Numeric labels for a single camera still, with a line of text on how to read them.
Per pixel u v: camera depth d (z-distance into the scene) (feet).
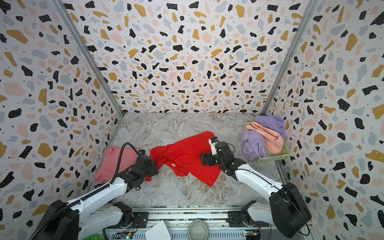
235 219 2.41
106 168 2.91
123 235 2.30
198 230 2.34
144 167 2.21
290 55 2.89
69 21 2.40
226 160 2.13
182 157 3.25
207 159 2.45
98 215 1.80
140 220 2.41
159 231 2.22
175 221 2.45
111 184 1.75
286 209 1.35
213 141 2.50
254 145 2.95
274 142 3.06
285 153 3.11
